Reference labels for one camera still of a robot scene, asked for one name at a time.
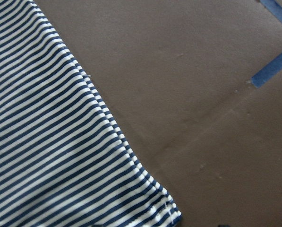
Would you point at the long blue tape strip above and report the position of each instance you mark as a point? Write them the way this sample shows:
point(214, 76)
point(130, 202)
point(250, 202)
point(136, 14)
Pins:
point(267, 72)

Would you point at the navy white striped polo shirt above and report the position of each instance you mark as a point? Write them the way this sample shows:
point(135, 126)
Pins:
point(64, 161)

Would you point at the crossing blue tape strip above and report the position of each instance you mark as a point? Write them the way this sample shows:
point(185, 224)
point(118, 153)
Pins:
point(274, 7)

